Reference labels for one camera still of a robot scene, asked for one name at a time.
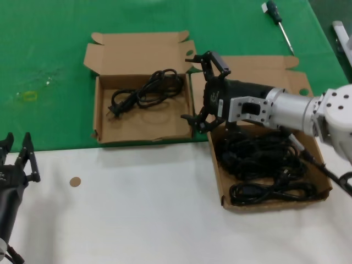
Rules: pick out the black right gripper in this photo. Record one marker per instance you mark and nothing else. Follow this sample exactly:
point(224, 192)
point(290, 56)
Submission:
point(239, 88)

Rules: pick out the open brown cardboard box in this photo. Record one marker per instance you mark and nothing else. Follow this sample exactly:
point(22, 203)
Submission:
point(143, 123)
point(255, 71)

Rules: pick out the green table cloth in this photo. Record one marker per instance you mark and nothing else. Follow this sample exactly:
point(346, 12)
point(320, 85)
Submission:
point(55, 41)

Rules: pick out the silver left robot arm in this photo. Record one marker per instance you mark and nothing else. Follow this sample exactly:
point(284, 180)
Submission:
point(2, 246)

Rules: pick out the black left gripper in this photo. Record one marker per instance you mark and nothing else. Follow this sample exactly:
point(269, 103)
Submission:
point(11, 198)

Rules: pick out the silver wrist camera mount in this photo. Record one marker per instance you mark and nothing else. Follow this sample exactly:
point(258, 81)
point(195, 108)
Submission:
point(236, 110)

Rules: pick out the grey white metal bar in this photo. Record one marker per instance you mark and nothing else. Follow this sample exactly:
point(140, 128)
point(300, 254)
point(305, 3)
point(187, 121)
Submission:
point(339, 30)

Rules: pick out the round brown cardboard disc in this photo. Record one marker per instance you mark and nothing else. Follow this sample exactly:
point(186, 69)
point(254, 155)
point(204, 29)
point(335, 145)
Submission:
point(75, 181)

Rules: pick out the yellow square mark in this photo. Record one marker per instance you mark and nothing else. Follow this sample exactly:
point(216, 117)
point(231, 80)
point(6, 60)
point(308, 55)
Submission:
point(29, 96)

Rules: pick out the small white paper tag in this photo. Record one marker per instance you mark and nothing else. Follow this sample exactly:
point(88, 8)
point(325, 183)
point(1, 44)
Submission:
point(264, 7)

